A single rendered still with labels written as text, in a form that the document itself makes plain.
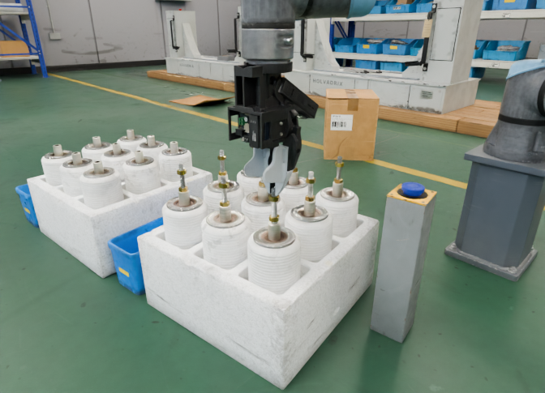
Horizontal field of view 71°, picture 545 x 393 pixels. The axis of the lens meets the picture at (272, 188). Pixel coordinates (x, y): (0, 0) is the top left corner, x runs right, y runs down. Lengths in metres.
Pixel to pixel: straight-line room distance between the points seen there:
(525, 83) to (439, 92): 1.70
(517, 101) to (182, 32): 4.45
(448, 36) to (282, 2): 2.28
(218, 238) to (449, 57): 2.27
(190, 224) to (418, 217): 0.44
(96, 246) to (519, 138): 1.05
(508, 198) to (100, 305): 1.01
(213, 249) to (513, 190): 0.73
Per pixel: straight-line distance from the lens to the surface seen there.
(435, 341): 0.91
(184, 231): 0.80
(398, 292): 0.81
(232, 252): 0.73
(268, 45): 0.54
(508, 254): 1.16
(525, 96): 1.06
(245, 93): 0.55
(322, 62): 3.45
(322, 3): 0.58
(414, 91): 2.81
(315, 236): 0.74
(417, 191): 0.72
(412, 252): 0.75
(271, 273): 0.66
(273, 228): 0.66
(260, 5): 0.54
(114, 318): 0.96
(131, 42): 7.24
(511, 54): 5.34
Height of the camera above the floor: 0.59
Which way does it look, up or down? 23 degrees down
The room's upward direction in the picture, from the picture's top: straight up
